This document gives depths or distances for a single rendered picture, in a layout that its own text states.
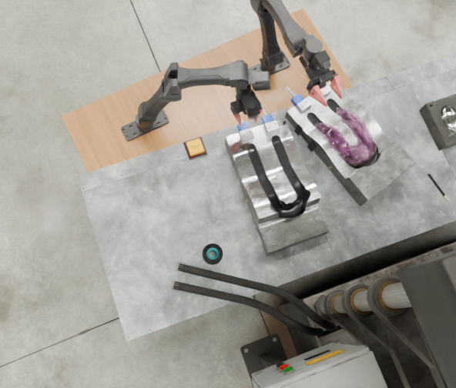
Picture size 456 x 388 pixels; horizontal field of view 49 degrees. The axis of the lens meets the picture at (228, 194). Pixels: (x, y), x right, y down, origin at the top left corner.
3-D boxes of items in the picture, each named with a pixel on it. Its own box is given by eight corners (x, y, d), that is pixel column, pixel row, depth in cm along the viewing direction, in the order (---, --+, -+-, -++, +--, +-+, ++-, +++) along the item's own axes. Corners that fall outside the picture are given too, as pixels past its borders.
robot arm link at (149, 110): (150, 110, 206) (184, 76, 179) (150, 125, 204) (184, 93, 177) (136, 108, 203) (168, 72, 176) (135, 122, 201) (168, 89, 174)
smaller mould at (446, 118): (418, 110, 218) (425, 103, 212) (449, 100, 220) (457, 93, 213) (438, 151, 214) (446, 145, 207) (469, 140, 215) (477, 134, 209)
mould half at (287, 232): (224, 144, 211) (226, 132, 198) (281, 125, 214) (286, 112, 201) (266, 255, 200) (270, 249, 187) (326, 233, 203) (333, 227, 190)
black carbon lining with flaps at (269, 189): (243, 147, 204) (245, 138, 195) (280, 135, 206) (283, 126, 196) (274, 225, 196) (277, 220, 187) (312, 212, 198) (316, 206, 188)
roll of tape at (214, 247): (212, 240, 200) (212, 239, 197) (226, 254, 199) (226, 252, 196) (198, 255, 199) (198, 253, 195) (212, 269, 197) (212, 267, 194)
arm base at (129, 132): (168, 115, 205) (160, 101, 207) (124, 135, 202) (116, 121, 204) (169, 122, 213) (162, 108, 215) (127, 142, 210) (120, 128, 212)
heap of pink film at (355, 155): (310, 127, 208) (314, 119, 201) (343, 104, 211) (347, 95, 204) (350, 175, 203) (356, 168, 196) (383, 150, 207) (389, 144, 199)
